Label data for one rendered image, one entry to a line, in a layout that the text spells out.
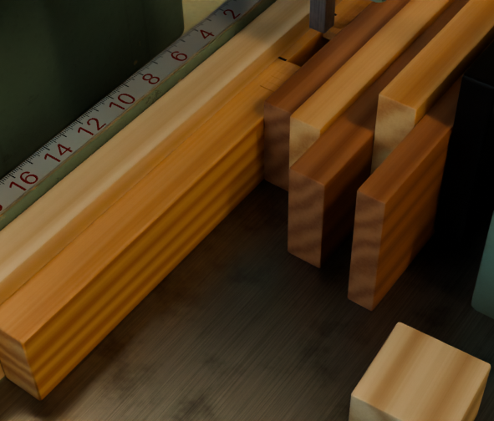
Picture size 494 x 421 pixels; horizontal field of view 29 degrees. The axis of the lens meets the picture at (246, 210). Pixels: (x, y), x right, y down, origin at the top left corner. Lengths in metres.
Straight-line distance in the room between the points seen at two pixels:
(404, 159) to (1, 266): 0.16
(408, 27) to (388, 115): 0.08
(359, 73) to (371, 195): 0.09
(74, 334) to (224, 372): 0.06
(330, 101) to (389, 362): 0.12
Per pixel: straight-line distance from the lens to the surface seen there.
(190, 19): 0.74
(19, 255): 0.38
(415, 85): 0.41
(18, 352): 0.38
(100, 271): 0.38
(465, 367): 0.37
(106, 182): 0.40
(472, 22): 0.45
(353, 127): 0.42
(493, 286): 0.41
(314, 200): 0.40
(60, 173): 0.41
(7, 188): 0.40
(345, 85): 0.43
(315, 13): 0.47
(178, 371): 0.40
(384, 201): 0.37
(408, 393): 0.36
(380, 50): 0.46
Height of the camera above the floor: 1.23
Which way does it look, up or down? 47 degrees down
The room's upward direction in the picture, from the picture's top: 2 degrees counter-clockwise
